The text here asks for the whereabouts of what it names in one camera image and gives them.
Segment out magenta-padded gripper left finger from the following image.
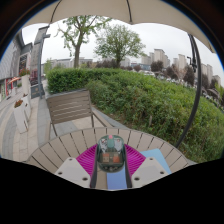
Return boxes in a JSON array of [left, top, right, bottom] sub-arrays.
[[54, 143, 100, 190]]

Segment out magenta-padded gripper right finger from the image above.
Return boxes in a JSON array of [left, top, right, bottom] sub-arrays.
[[123, 143, 169, 190]]

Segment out blue square mouse pad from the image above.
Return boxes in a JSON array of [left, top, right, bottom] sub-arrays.
[[106, 148, 173, 191]]

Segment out brown slatted outdoor chair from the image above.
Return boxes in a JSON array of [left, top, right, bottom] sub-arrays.
[[45, 88, 113, 138]]

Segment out green trimmed hedge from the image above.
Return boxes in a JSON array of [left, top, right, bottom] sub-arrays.
[[46, 67, 224, 164]]

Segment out white planter with orange flowers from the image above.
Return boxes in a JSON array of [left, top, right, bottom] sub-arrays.
[[13, 99, 30, 134]]

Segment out dark curved umbrella pole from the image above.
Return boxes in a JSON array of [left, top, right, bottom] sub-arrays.
[[174, 33, 203, 150]]

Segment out white planter with red flowers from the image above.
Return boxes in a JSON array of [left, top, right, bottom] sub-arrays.
[[19, 68, 33, 101]]

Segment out distant apartment buildings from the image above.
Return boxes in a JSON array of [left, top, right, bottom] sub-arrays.
[[129, 48, 224, 88]]

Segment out tall grey sign pillar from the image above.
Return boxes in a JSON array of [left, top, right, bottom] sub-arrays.
[[29, 25, 51, 100]]

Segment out tall thin-trunk tree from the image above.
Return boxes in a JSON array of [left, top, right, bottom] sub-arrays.
[[56, 14, 113, 70]]

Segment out grey storefront building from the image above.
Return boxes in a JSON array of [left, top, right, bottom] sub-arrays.
[[0, 29, 34, 102]]

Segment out round leafy tree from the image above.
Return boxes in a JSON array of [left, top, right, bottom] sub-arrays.
[[94, 23, 147, 69]]

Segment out beige patio umbrella canopy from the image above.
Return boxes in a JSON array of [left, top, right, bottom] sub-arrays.
[[23, 0, 216, 54]]

